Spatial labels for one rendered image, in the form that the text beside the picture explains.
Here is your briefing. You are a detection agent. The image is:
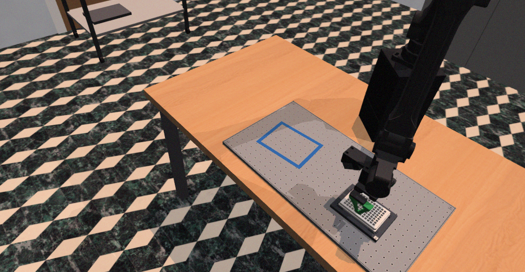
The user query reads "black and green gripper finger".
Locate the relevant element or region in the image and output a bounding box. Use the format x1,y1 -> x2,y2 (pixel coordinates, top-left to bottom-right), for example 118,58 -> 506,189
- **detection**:
349,195 -> 374,215

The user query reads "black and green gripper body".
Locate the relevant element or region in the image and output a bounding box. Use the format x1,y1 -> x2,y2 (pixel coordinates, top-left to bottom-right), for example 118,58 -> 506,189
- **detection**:
350,178 -> 397,205

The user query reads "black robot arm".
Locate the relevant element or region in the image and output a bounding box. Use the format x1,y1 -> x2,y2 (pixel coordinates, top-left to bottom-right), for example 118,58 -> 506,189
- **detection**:
341,0 -> 490,198

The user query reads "blue tape outline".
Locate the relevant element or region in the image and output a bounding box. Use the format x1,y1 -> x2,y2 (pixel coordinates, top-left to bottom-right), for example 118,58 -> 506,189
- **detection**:
256,121 -> 323,169

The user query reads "white well plate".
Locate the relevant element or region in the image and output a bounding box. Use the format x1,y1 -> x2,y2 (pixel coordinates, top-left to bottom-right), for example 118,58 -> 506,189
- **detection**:
338,193 -> 390,232

